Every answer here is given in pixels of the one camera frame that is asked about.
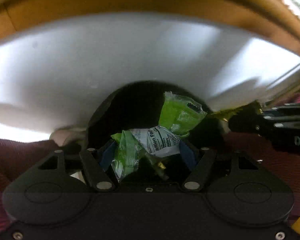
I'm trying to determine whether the white trash bin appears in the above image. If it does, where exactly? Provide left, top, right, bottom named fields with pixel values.
left=0, top=12, right=300, bottom=157

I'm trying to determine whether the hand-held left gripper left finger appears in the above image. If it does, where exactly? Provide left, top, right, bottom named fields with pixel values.
left=37, top=140, right=118, bottom=192

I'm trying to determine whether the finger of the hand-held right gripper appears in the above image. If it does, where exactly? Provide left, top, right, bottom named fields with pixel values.
left=259, top=104, right=300, bottom=121
left=227, top=115, right=300, bottom=138

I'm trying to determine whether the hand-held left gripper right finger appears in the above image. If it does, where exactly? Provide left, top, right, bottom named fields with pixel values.
left=179, top=140, right=260, bottom=192

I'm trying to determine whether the green wrapper with white label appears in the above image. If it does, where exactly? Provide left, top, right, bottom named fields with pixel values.
left=111, top=91, right=208, bottom=183

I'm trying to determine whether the dark red knit cloth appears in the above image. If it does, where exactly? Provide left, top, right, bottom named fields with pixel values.
left=0, top=92, right=300, bottom=235

